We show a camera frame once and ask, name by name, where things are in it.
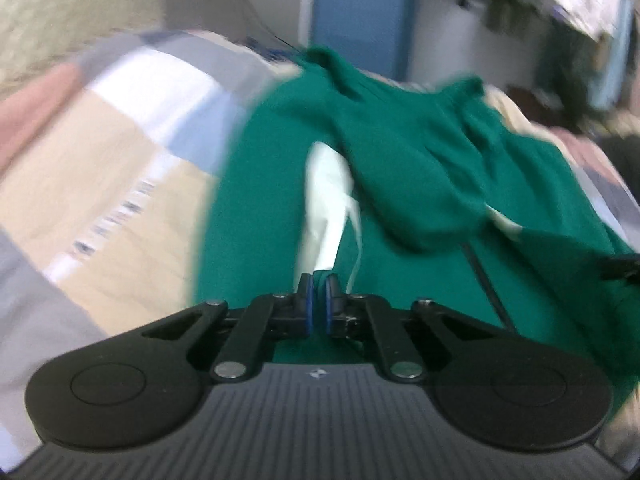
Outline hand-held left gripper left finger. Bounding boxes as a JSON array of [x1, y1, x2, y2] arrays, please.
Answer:
[[142, 273, 317, 382]]

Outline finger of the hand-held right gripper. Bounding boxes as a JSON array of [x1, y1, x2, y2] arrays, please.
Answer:
[[597, 254, 640, 282]]

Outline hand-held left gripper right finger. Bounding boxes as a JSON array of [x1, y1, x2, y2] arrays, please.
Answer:
[[325, 273, 508, 382]]

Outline green jacket with white lining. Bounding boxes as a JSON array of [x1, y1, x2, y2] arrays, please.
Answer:
[[192, 46, 640, 411]]

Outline dark clothes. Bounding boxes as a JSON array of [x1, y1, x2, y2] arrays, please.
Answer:
[[425, 0, 621, 126]]

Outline patchwork blanket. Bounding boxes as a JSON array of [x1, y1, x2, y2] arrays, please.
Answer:
[[0, 30, 640, 461]]

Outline white cabinet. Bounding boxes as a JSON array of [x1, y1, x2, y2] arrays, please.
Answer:
[[410, 0, 546, 91]]

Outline blue towel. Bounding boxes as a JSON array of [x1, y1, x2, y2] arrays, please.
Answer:
[[312, 0, 421, 81]]

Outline black cable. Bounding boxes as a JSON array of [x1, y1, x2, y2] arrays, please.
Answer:
[[202, 0, 306, 56]]

